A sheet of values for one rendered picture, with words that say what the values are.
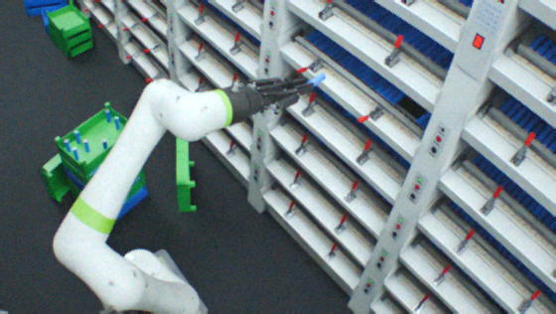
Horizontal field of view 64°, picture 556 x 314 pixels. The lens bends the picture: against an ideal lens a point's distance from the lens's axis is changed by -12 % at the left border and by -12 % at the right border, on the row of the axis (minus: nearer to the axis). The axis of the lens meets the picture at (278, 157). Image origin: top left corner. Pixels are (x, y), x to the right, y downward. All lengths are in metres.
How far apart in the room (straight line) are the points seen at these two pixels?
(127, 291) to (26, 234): 1.35
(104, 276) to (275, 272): 1.16
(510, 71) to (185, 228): 1.64
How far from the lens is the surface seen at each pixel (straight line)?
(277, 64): 1.75
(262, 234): 2.30
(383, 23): 1.46
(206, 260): 2.22
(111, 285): 1.17
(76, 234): 1.24
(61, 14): 3.57
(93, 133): 2.20
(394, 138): 1.46
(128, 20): 3.00
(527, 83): 1.15
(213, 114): 1.12
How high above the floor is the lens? 1.91
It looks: 47 degrees down
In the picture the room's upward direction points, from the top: 8 degrees clockwise
